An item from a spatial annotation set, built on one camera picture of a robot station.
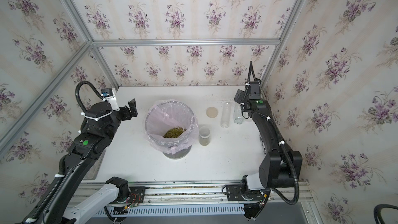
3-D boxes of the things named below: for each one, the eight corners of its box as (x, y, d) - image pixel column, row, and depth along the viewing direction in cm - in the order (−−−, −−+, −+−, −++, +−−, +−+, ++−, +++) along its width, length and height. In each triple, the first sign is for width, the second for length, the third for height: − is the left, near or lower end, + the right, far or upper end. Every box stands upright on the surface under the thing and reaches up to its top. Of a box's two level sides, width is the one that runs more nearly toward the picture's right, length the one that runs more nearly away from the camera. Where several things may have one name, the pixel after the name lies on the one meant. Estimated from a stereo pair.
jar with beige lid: (234, 125, 100) (235, 121, 96) (231, 108, 109) (232, 104, 105) (242, 125, 100) (244, 121, 96) (239, 108, 109) (240, 104, 105)
